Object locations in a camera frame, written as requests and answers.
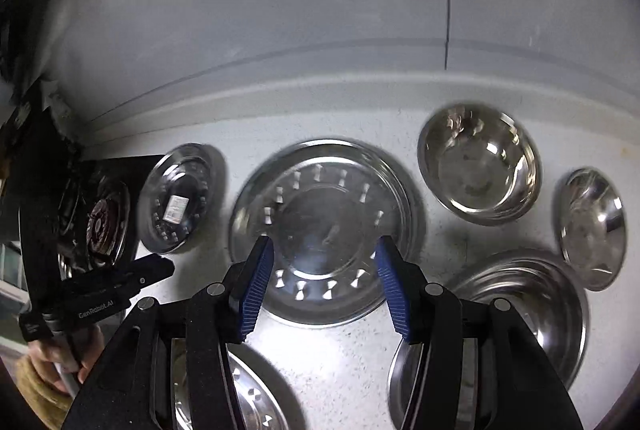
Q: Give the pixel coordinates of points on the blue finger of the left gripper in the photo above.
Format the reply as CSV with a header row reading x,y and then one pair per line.
x,y
115,287

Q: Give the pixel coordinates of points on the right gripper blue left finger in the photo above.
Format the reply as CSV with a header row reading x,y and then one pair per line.
x,y
247,282

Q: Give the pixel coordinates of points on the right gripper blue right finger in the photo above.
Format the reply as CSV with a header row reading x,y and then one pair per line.
x,y
403,285

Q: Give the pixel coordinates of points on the small steel plate with label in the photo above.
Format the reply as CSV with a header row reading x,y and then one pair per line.
x,y
176,197

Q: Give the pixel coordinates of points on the medium steel plate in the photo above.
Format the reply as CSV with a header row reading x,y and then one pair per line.
x,y
324,203

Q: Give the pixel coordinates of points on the large steel plate with label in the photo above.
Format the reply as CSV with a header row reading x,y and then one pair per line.
x,y
259,407

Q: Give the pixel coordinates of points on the small steel bowl back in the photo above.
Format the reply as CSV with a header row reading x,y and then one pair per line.
x,y
479,163

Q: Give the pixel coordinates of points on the small steel bowl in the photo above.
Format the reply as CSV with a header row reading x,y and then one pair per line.
x,y
479,163
591,224

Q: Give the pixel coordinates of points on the large steel bowl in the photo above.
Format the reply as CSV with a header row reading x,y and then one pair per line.
x,y
516,384

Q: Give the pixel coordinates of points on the person left hand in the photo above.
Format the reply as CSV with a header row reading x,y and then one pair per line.
x,y
50,358

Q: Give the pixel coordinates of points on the black gas stove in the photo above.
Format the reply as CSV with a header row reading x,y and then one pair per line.
x,y
71,217

